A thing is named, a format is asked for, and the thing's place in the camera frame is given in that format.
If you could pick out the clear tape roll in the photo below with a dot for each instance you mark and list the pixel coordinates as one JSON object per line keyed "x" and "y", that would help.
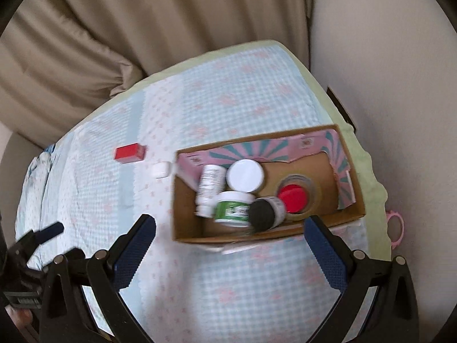
{"x": 316, "y": 200}

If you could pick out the person's left hand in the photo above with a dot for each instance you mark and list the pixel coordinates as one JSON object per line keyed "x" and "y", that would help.
{"x": 21, "y": 317}

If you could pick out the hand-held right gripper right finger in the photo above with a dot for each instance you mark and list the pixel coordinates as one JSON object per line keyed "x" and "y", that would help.
{"x": 326, "y": 253}

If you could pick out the grey sofa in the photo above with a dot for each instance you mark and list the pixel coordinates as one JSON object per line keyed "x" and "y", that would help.
{"x": 21, "y": 153}

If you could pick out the black lid jar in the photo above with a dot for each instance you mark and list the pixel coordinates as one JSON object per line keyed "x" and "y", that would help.
{"x": 264, "y": 214}

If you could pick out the small red box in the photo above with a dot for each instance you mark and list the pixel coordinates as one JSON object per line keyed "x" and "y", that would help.
{"x": 129, "y": 153}

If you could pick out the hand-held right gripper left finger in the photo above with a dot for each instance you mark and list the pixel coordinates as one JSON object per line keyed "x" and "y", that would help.
{"x": 134, "y": 253}

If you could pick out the white lid green label jar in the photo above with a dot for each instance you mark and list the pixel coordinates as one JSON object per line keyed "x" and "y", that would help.
{"x": 232, "y": 209}

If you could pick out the light green mattress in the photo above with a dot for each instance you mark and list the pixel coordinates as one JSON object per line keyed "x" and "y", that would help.
{"x": 371, "y": 193}

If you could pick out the cardboard box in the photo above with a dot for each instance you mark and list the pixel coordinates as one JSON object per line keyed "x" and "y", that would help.
{"x": 332, "y": 182}

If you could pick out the blue checked bed sheet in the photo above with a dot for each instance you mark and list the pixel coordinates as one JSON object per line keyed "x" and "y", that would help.
{"x": 214, "y": 114}

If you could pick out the crumpled light blue cloth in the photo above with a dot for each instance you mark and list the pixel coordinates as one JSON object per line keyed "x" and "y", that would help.
{"x": 37, "y": 160}

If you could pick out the small red lid jar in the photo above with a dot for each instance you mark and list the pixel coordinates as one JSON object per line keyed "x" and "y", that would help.
{"x": 293, "y": 197}

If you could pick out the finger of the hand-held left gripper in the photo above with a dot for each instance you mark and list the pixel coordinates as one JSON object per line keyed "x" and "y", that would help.
{"x": 46, "y": 232}
{"x": 75, "y": 252}

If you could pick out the white pill bottle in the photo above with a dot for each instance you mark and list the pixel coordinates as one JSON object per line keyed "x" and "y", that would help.
{"x": 210, "y": 185}

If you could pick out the beige curtain panel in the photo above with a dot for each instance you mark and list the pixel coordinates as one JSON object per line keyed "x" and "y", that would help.
{"x": 64, "y": 71}
{"x": 214, "y": 10}

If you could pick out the white earbud case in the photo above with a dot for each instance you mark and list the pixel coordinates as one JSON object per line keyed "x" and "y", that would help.
{"x": 160, "y": 170}

